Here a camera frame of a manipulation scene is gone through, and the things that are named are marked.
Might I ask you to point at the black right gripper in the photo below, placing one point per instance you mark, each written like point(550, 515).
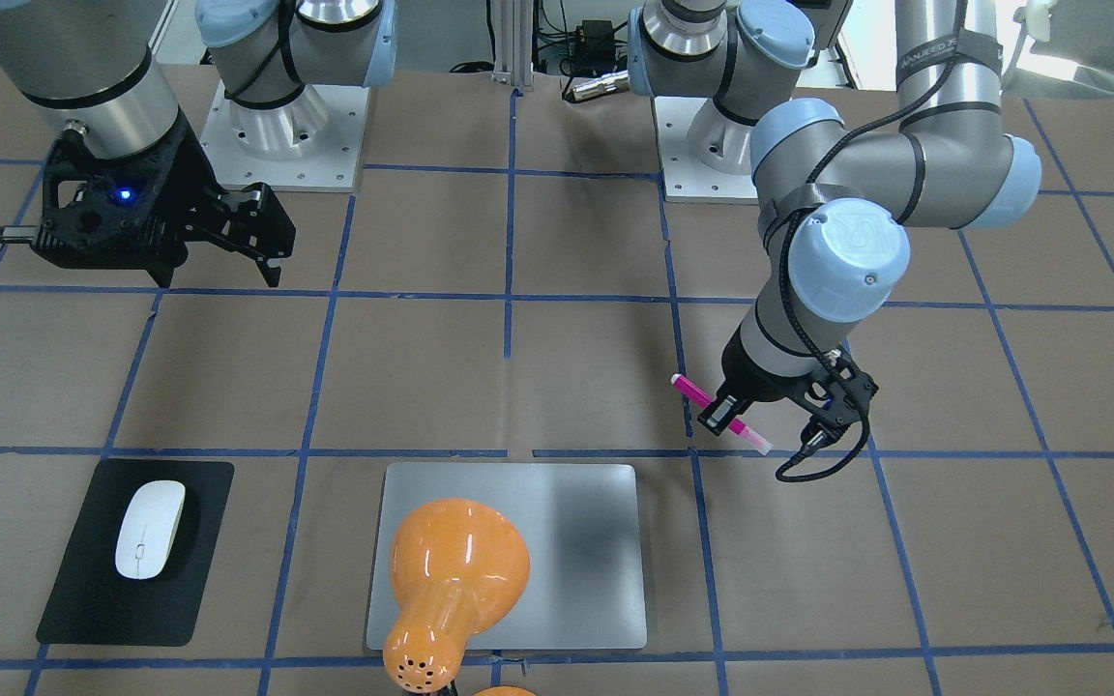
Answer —
point(187, 166)

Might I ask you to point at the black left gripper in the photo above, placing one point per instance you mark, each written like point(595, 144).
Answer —
point(758, 378)

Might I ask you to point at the pink marker pen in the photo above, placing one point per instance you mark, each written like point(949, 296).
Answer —
point(700, 398)

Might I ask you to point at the white computer mouse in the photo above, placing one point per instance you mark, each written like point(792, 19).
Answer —
point(148, 528)

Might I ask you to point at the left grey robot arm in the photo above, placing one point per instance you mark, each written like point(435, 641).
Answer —
point(835, 201)

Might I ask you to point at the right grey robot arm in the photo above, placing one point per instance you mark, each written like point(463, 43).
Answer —
point(81, 61)

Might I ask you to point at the silver laptop notebook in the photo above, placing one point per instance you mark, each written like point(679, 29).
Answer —
point(580, 521)

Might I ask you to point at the black mousepad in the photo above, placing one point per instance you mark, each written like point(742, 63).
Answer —
point(90, 602)

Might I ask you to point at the orange desk lamp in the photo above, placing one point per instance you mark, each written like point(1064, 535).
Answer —
point(457, 568)

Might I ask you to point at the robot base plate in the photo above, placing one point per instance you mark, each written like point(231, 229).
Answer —
point(710, 149)
point(312, 144)

